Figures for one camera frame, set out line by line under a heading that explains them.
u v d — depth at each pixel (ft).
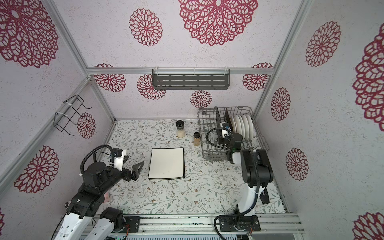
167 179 2.93
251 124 3.13
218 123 2.82
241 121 3.18
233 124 3.03
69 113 2.61
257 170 1.57
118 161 1.94
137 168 2.13
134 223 2.41
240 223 2.22
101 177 1.76
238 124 3.12
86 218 1.53
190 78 3.07
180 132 3.48
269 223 2.50
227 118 3.18
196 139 3.26
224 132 2.80
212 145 2.51
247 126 3.13
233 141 2.53
